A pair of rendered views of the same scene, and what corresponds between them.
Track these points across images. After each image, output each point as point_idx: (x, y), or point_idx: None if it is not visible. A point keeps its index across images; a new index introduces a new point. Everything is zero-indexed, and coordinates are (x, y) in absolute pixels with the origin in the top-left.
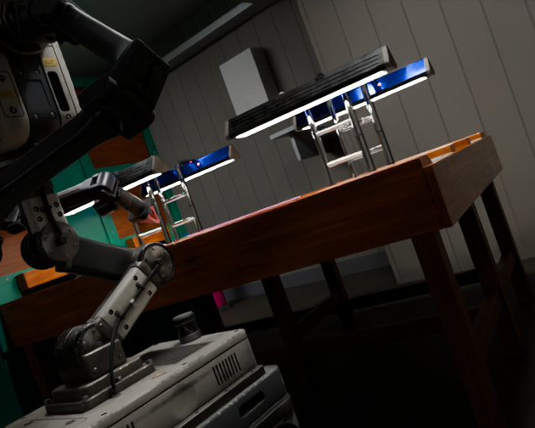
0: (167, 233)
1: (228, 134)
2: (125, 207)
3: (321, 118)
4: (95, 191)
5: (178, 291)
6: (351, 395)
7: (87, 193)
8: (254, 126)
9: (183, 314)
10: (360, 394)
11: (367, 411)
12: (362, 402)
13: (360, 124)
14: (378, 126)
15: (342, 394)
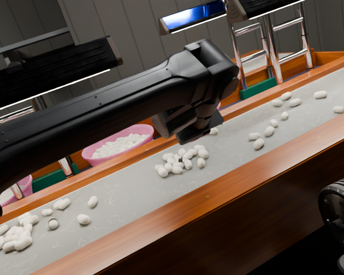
0: (68, 160)
1: (247, 12)
2: (210, 115)
3: (194, 23)
4: (217, 80)
5: (292, 232)
6: (279, 267)
7: (201, 84)
8: (279, 5)
9: None
10: (286, 263)
11: (327, 274)
12: (305, 269)
13: (251, 29)
14: (265, 33)
15: (268, 269)
